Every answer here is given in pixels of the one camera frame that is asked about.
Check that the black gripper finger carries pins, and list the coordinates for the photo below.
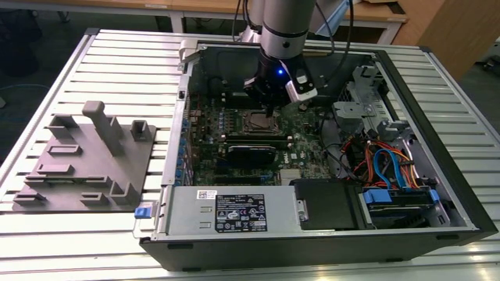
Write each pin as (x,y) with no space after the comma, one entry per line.
(270,112)

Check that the CPU with silver top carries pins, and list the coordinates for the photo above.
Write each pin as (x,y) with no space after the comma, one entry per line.
(257,121)

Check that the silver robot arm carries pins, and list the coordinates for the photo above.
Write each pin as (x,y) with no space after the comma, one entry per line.
(285,26)

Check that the black expansion slot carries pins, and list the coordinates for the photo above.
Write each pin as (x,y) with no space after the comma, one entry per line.
(233,180)

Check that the silver coin battery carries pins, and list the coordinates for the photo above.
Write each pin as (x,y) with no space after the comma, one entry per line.
(304,106)

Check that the green motherboard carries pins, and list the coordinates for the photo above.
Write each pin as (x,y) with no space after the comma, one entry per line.
(312,146)

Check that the grey metal drive cage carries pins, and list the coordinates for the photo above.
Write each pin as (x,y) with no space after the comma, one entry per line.
(346,111)

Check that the silver heatsink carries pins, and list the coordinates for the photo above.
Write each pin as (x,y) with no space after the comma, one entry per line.
(290,174)

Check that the black plastic shroud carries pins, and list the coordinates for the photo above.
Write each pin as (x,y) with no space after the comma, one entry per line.
(332,205)

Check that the blue disk carrier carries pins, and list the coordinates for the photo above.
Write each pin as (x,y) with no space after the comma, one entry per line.
(376,196)

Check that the silver power supply unit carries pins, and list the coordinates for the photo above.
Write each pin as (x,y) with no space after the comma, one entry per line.
(186,210)

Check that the wooden desk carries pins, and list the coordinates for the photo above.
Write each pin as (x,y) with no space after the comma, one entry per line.
(394,13)

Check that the black PC case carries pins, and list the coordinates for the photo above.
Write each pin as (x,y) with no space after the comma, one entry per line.
(273,251)

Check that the blue case latch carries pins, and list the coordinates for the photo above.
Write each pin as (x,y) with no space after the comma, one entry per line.
(141,213)

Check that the grey parts rack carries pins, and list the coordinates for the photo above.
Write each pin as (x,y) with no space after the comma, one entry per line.
(97,175)

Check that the wooden cabinet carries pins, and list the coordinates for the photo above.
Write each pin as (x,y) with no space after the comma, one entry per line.
(453,29)

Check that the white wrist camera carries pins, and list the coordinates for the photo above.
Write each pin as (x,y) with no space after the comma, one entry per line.
(302,93)

